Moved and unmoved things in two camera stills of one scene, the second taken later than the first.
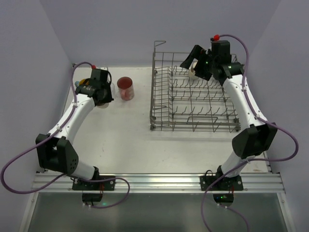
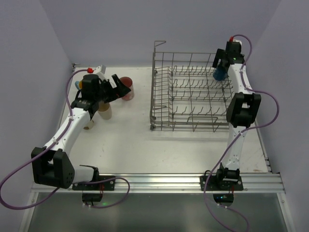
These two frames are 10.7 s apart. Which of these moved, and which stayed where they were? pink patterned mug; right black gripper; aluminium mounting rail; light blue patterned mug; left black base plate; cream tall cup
Moved: cream tall cup; right black gripper
Stayed: aluminium mounting rail; left black base plate; pink patterned mug; light blue patterned mug
